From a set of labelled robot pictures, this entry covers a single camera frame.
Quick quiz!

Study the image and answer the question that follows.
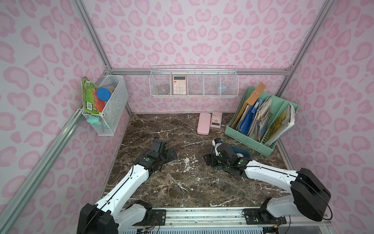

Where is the teal storage box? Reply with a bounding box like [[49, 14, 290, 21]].
[[232, 146, 251, 160]]

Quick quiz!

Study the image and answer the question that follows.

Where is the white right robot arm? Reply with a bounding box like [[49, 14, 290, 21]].
[[203, 138, 331, 224]]

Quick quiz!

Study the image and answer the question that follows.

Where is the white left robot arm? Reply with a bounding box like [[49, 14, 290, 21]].
[[77, 138, 177, 234]]

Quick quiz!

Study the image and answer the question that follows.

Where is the blue folder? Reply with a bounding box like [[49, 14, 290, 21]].
[[238, 98, 262, 135]]

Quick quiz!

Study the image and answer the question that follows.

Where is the pink pencil case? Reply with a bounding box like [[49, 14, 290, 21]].
[[197, 113, 211, 135]]

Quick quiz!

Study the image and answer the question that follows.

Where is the pink calculator on table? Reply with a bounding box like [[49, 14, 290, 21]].
[[210, 112, 223, 129]]

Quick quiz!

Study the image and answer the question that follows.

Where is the green file organizer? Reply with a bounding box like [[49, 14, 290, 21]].
[[225, 87, 299, 157]]

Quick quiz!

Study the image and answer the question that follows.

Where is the magazines stack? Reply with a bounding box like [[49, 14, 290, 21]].
[[249, 97, 272, 142]]

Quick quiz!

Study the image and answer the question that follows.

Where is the white mesh side basket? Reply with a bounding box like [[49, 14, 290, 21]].
[[82, 75, 129, 136]]

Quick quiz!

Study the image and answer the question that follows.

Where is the brown envelope folder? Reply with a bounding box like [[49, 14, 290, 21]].
[[231, 82, 266, 128]]

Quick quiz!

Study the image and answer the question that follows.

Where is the pink calculator in basket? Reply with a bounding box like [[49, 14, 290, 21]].
[[172, 75, 187, 95]]

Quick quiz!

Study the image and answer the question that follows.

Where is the yellow booklet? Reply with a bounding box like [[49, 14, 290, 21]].
[[264, 104, 295, 147]]

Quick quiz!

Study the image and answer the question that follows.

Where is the mint green cloth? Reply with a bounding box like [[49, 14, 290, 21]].
[[87, 115, 100, 125]]

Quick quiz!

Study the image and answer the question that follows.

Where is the green snack package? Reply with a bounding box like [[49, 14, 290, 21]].
[[81, 77, 101, 114]]

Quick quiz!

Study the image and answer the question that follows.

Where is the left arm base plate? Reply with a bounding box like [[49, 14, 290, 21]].
[[133, 209, 167, 226]]

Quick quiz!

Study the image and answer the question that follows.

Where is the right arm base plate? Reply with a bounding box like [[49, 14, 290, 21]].
[[241, 208, 287, 226]]

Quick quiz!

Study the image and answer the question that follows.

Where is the white wire wall basket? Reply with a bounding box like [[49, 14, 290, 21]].
[[149, 65, 239, 98]]

